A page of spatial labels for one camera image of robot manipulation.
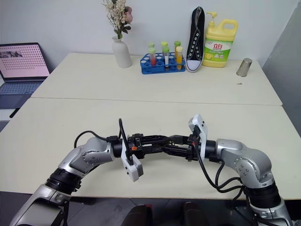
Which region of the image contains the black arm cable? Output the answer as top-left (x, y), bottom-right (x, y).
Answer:
top-left (74, 117), bottom-right (135, 167)
top-left (192, 127), bottom-right (250, 208)

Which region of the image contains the blue test tube rack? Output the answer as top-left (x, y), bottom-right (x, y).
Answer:
top-left (140, 52), bottom-right (187, 75)

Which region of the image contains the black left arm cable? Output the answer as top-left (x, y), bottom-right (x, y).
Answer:
top-left (74, 117), bottom-right (135, 167)

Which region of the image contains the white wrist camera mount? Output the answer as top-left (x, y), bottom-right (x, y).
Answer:
top-left (120, 135), bottom-right (144, 183)
top-left (187, 113), bottom-right (208, 161)

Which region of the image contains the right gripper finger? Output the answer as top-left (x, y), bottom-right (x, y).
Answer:
top-left (163, 145), bottom-right (189, 157)
top-left (169, 134), bottom-right (189, 145)

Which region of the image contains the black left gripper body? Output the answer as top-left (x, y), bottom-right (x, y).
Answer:
top-left (128, 133), bottom-right (146, 160)

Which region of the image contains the green-capped tube with red liquid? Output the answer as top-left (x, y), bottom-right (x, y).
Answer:
top-left (148, 47), bottom-right (158, 67)

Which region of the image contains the green-capped tube with white content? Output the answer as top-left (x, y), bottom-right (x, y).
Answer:
top-left (163, 47), bottom-right (170, 71)

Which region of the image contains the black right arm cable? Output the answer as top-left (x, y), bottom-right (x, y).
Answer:
top-left (192, 127), bottom-right (250, 208)

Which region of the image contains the yellow detergent pump bottle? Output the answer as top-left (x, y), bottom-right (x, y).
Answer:
top-left (202, 11), bottom-right (239, 68)

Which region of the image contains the dried flower bouquet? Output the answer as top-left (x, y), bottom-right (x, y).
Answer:
top-left (102, 0), bottom-right (134, 40)

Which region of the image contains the yellow-capped tube with orange liquid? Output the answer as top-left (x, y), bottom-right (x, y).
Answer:
top-left (175, 46), bottom-right (184, 70)

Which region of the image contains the white ceramic vase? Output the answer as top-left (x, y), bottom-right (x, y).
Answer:
top-left (111, 35), bottom-right (133, 69)

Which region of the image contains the dark rounded shape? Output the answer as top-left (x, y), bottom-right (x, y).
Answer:
top-left (182, 202), bottom-right (209, 226)
top-left (122, 204), bottom-right (154, 226)

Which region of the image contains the grey open laptop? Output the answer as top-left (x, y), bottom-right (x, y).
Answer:
top-left (0, 42), bottom-right (51, 96)

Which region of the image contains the black slanted bar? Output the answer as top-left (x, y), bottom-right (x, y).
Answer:
top-left (9, 107), bottom-right (21, 119)

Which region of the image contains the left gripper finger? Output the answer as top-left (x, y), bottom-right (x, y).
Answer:
top-left (143, 144), bottom-right (166, 155)
top-left (142, 134), bottom-right (171, 145)

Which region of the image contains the steel metal cup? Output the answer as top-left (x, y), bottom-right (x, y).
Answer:
top-left (236, 58), bottom-right (253, 78)

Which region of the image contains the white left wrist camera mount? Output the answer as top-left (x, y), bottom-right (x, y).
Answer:
top-left (120, 135), bottom-right (144, 183)

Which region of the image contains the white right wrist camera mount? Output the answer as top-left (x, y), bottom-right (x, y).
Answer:
top-left (187, 113), bottom-right (208, 161)

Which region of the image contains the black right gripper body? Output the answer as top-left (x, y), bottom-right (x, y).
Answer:
top-left (186, 133), bottom-right (201, 163)

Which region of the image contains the black canvas sneaker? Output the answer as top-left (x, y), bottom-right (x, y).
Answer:
top-left (185, 6), bottom-right (206, 73)

